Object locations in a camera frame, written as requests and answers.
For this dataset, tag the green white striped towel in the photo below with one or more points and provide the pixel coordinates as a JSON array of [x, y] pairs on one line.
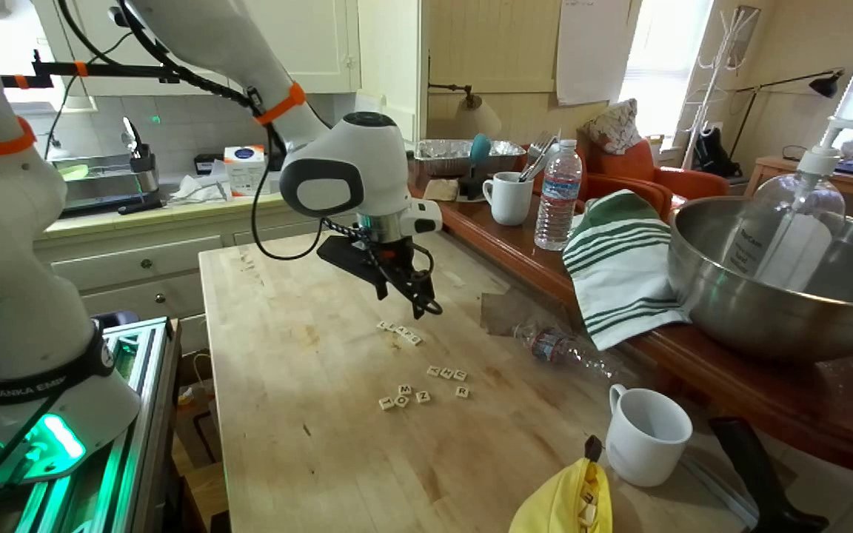
[[624, 267]]

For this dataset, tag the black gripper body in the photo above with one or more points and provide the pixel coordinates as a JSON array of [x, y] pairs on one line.
[[393, 258]]

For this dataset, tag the cream shade table lamp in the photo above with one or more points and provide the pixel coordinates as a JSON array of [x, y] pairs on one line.
[[476, 118]]

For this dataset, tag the black tap fixture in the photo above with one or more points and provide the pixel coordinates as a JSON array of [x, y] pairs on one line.
[[141, 167]]

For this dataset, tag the plain white mug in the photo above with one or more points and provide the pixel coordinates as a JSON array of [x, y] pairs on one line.
[[645, 440]]

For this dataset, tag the black boot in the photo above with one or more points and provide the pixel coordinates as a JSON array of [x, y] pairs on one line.
[[716, 153]]

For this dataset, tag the stainless steel mixing bowl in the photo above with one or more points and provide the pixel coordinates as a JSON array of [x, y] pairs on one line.
[[784, 307]]

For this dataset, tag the aluminium foil tray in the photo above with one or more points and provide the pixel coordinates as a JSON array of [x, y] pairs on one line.
[[458, 150]]

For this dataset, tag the black rod with orange tape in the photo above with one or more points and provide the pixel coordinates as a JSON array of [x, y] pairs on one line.
[[101, 72]]

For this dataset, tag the crumpled white cloth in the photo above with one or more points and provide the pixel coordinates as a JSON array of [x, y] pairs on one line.
[[201, 190]]

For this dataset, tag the hanging white paper sheet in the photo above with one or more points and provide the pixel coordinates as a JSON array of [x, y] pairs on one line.
[[593, 48]]

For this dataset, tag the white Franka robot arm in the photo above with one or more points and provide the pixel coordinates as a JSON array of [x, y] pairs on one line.
[[13, 255]]

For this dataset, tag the white canister blue label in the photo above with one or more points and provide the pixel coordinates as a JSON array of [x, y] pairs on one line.
[[245, 170]]

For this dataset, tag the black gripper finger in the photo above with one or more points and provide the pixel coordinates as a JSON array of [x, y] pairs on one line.
[[415, 294], [430, 285]]

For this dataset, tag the cream kitchen counter cabinet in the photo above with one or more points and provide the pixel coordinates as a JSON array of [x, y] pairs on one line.
[[131, 267]]

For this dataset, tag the white coat stand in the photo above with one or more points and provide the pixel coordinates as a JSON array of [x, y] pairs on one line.
[[717, 69]]

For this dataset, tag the clear plastic water bottle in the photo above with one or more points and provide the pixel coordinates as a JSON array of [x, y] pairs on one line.
[[559, 198]]

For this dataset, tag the yellow banana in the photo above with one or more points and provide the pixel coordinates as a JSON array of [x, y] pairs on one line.
[[565, 498]]

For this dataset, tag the dark brown wooden table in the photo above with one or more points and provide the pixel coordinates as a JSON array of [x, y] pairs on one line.
[[843, 405]]

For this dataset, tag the crushed clear plastic bottle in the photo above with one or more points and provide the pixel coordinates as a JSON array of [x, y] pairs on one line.
[[550, 346]]

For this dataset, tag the black flat bar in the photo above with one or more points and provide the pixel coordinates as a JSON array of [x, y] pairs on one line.
[[757, 476]]

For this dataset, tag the aluminium base frame green light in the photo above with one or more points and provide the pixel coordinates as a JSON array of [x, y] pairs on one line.
[[119, 454]]

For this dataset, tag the clear pump soap dispenser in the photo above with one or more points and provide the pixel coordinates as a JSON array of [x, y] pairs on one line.
[[791, 227]]

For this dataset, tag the floral cushion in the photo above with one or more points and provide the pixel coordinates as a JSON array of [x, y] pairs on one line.
[[609, 127]]

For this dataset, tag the white mug with utensils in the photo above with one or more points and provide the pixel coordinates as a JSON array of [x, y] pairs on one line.
[[507, 199]]

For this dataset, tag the orange armchair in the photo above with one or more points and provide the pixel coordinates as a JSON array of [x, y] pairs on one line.
[[682, 183]]

